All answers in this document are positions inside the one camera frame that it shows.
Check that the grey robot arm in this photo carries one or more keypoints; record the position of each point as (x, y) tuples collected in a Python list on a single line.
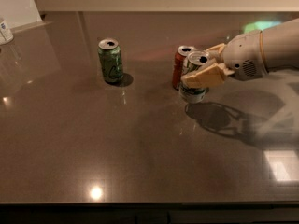
[(280, 47)]

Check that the white green 7up can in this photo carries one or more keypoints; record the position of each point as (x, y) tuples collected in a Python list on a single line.
[(190, 90)]

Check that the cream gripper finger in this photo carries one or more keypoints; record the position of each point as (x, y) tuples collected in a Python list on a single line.
[(215, 52), (207, 76)]

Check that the green soda can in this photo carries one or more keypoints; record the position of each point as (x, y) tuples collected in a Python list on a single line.
[(109, 53)]

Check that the red coke can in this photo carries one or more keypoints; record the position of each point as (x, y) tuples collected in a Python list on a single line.
[(180, 55)]

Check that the white container at left edge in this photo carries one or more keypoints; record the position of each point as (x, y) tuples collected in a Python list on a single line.
[(5, 33)]

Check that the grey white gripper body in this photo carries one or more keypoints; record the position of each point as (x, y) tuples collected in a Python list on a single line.
[(243, 56)]

